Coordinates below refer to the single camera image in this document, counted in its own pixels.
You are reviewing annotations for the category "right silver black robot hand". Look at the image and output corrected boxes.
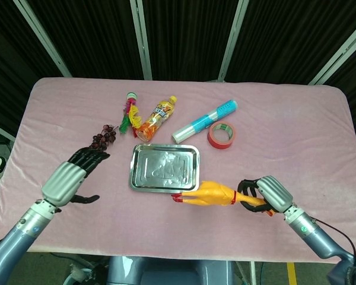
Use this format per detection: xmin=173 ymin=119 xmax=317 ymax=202
xmin=237 ymin=175 xmax=294 ymax=214

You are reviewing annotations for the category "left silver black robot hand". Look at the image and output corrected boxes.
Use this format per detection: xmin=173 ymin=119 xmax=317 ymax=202
xmin=40 ymin=146 xmax=111 ymax=208

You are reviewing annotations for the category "yellow rubber chicken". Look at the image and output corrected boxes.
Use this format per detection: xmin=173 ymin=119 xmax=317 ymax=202
xmin=171 ymin=180 xmax=275 ymax=217

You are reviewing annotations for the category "stainless steel rectangular tray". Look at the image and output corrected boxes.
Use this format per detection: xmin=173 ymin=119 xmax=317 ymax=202
xmin=128 ymin=143 xmax=201 ymax=194

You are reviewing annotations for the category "pink tablecloth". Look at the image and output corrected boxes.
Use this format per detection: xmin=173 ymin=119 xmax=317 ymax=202
xmin=0 ymin=77 xmax=356 ymax=264

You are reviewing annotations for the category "purple plastic grape bunch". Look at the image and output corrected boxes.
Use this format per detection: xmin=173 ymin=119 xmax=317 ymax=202
xmin=88 ymin=124 xmax=119 ymax=153

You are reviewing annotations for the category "red tape roll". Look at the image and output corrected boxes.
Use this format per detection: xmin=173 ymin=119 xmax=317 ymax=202
xmin=207 ymin=121 xmax=237 ymax=150

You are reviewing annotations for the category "colourful feather shuttlecock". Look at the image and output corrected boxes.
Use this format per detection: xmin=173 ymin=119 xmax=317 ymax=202
xmin=118 ymin=92 xmax=142 ymax=139

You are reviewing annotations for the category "clear wrap roll blue label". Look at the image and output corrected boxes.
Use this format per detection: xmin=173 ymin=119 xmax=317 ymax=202
xmin=171 ymin=99 xmax=239 ymax=144

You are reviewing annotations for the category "orange drink bottle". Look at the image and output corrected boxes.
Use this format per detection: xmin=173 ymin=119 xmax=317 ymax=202
xmin=135 ymin=95 xmax=178 ymax=141

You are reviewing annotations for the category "grey-blue robot torso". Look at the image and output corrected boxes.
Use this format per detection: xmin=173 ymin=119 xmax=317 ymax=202
xmin=106 ymin=256 xmax=235 ymax=285

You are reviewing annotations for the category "dark ribbed curtain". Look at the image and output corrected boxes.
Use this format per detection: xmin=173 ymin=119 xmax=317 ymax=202
xmin=0 ymin=0 xmax=356 ymax=167

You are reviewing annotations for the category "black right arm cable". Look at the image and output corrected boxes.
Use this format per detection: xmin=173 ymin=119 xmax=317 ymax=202
xmin=311 ymin=218 xmax=356 ymax=268

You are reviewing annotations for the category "white metal frame post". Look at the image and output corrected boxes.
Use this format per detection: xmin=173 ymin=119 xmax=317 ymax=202
xmin=13 ymin=0 xmax=72 ymax=78
xmin=0 ymin=120 xmax=15 ymax=143
xmin=308 ymin=22 xmax=356 ymax=86
xmin=129 ymin=0 xmax=153 ymax=80
xmin=218 ymin=0 xmax=250 ymax=81

